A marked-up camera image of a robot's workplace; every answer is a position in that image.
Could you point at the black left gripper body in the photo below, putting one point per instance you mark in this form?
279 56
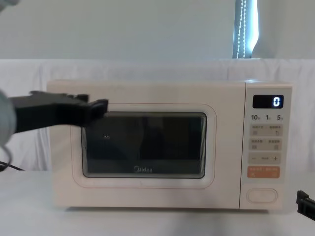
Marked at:
49 110

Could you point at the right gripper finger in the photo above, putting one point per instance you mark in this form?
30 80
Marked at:
304 200

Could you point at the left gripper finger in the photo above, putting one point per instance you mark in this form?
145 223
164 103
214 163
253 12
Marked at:
80 97
99 109

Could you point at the white curtain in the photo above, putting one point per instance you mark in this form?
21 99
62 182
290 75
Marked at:
123 37

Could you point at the cream microwave oven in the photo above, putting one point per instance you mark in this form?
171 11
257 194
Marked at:
147 191

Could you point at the white table cloth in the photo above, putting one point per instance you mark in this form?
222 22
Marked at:
29 209

